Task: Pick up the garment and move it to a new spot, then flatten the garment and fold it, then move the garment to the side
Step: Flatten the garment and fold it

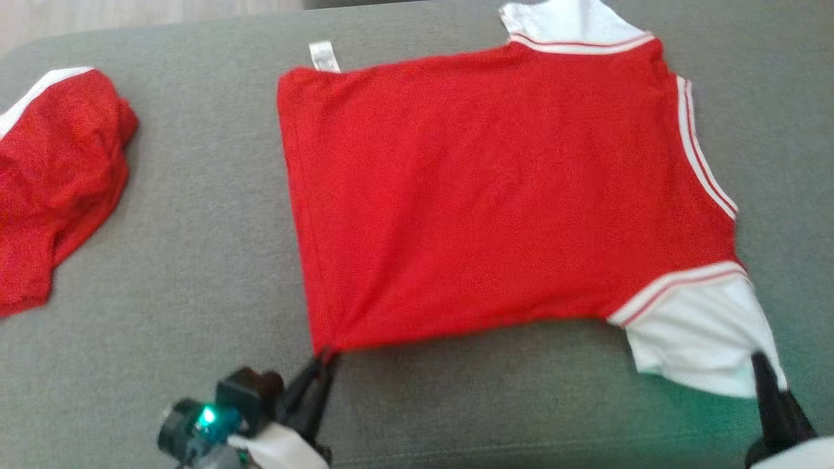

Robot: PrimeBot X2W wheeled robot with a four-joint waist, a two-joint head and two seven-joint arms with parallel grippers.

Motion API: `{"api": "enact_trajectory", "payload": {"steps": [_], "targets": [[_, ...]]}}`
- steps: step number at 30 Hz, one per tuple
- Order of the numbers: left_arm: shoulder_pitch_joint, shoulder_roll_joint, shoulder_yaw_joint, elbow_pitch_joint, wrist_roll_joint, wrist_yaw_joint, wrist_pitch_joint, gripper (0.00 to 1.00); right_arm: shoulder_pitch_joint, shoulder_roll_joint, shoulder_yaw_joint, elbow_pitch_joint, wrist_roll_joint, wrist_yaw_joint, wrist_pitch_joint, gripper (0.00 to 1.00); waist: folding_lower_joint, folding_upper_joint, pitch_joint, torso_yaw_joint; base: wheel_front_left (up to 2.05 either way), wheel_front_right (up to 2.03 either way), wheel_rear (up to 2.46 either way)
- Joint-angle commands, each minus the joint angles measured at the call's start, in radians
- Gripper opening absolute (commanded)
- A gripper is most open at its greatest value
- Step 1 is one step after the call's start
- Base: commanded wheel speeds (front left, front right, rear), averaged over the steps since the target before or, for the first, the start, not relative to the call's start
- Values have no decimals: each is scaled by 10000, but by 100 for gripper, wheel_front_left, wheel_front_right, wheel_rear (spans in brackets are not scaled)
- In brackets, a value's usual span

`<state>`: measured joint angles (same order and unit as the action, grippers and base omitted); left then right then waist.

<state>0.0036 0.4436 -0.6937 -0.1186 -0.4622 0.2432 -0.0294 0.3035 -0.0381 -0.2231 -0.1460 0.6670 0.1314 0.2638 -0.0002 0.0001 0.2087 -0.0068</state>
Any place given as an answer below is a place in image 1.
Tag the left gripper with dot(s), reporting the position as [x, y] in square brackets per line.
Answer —
[280, 449]

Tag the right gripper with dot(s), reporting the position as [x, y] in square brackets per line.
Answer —
[801, 456]

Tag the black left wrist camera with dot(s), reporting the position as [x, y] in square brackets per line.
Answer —
[247, 394]

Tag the red mesh shorts white band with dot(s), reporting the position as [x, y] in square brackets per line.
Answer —
[58, 176]

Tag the red white basketball jersey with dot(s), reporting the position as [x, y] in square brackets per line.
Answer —
[488, 195]

